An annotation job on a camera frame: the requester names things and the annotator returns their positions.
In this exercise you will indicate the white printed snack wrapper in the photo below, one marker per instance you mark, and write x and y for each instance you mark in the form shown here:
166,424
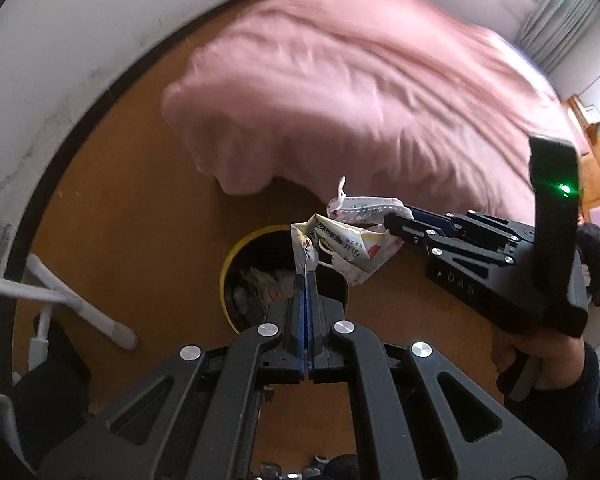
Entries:
345,245

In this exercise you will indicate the person's right hand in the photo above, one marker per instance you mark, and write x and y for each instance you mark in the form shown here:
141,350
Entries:
560,360

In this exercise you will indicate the yellow round bin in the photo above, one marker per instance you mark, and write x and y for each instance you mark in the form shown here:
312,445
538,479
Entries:
247,255

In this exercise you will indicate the black rounded object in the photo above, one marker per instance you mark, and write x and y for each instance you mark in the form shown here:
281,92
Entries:
597,260

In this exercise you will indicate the crumpled white paper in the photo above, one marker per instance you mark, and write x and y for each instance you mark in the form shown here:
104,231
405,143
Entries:
265,285

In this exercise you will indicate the small white box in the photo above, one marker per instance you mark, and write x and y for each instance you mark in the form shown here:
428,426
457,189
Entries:
593,115

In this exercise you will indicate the grey curtain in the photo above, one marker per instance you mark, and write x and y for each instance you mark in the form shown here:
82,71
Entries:
565,25

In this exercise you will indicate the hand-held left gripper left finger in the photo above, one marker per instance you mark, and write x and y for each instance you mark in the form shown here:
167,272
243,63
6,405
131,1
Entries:
300,320

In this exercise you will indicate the pink blanket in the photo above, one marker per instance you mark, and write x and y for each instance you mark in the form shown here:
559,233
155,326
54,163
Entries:
355,85

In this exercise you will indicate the black round object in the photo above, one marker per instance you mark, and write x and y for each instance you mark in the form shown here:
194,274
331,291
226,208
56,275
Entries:
342,467

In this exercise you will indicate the white tubular frame legs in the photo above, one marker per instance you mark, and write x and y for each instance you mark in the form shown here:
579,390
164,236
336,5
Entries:
95,317

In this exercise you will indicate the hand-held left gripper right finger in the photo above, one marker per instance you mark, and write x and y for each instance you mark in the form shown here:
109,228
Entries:
325,340

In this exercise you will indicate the white dotted wrapper strip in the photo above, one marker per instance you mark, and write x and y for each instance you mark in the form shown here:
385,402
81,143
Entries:
365,206

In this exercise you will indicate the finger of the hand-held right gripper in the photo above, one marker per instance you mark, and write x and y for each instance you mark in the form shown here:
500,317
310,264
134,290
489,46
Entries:
472,222
405,230

